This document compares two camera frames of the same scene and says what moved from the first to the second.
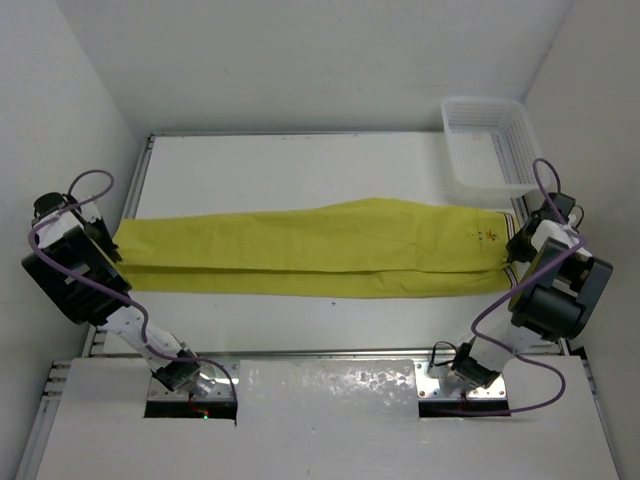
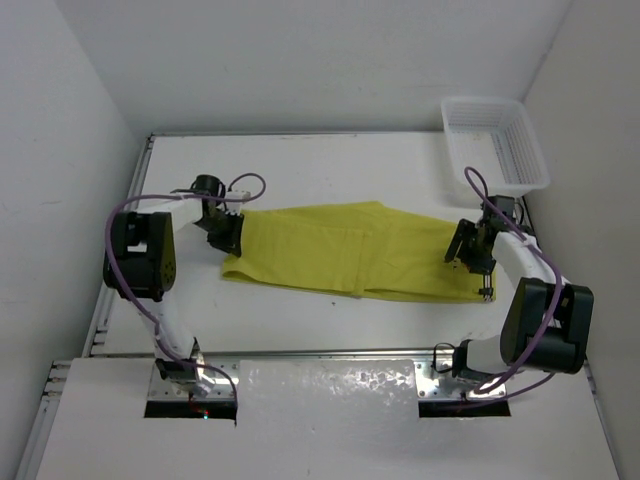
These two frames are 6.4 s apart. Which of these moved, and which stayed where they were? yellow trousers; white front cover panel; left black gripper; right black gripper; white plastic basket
Moved: left black gripper; right black gripper; yellow trousers
Stayed: white plastic basket; white front cover panel
